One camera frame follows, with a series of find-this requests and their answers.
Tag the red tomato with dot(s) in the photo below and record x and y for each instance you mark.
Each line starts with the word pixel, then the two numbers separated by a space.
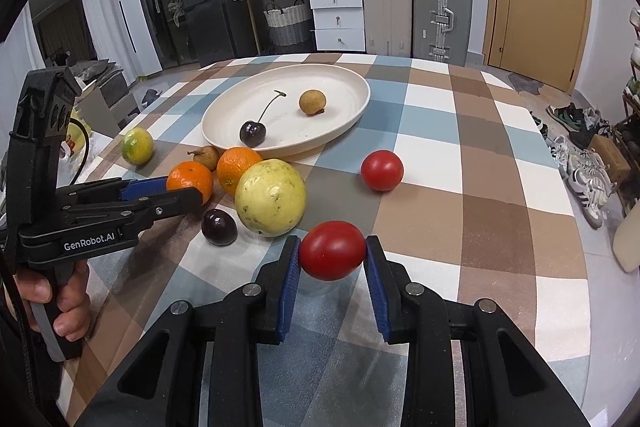
pixel 382 171
pixel 332 250

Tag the small brown pear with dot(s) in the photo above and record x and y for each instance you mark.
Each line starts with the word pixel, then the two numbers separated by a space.
pixel 207 156

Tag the beige suitcase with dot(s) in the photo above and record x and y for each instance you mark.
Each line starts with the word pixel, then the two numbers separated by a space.
pixel 388 27

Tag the white striped sneaker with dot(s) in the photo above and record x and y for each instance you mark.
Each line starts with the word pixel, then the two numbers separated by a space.
pixel 589 182

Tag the yellow plastic bag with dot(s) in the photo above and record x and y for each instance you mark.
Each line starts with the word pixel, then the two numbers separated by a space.
pixel 75 138

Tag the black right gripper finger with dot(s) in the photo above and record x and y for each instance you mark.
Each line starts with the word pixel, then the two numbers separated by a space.
pixel 155 206

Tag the checkered tablecloth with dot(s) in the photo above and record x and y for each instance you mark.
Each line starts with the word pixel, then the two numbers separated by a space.
pixel 481 212

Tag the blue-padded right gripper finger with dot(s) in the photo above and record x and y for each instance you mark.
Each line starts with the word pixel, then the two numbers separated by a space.
pixel 130 189
pixel 506 380
pixel 214 346

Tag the large yellow pomelo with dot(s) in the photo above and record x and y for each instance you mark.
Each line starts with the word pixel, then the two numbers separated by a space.
pixel 270 198

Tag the grey aluminium suitcase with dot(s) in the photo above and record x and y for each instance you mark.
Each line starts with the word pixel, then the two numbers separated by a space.
pixel 441 30

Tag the green-yellow citrus fruit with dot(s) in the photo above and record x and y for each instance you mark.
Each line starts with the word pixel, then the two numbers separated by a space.
pixel 137 147

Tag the brown longan fruit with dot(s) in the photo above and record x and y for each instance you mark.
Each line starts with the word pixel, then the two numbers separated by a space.
pixel 312 102

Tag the dark cherry with stem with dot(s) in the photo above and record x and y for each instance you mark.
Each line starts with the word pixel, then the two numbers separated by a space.
pixel 253 132

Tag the woven laundry basket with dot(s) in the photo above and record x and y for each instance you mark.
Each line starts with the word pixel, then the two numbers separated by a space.
pixel 289 26

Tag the person's left hand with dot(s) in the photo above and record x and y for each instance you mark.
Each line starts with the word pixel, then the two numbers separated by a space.
pixel 74 321

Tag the dark plum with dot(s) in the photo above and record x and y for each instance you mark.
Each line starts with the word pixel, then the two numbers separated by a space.
pixel 219 228

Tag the orange tangerine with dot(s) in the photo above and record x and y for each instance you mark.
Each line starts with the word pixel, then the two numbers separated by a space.
pixel 231 166
pixel 191 174

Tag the cream oval plate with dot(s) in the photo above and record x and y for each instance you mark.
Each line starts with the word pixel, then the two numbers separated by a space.
pixel 272 97

